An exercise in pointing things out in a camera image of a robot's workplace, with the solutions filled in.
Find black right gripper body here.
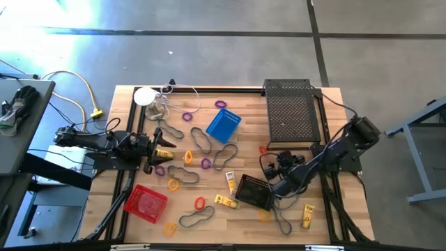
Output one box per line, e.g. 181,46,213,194
270,150,305,197

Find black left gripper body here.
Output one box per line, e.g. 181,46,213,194
120,134,157,165

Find black plastic basket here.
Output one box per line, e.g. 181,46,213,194
235,174,275,212

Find red plastic basket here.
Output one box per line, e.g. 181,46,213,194
123,184,169,225

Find black perforated metal shelf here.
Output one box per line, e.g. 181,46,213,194
261,78,322,151

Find white disc metal stand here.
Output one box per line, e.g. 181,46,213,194
133,86,165,121

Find blue plastic basket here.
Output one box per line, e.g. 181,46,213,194
206,108,243,144

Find white flat box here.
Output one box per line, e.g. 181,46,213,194
36,144,88,185

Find black side table beam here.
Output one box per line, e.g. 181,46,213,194
19,152,94,192

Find grey side table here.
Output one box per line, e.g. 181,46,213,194
0,79,56,177

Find black grey work gloves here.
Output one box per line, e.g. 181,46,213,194
0,85,40,137

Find white cable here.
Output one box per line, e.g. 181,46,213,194
153,83,202,119

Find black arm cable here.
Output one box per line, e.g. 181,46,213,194
309,86,359,119

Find silver metal bracket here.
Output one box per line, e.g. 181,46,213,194
110,243,151,251
305,245,345,251

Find grey metal table frame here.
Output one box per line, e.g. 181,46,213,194
385,96,446,206

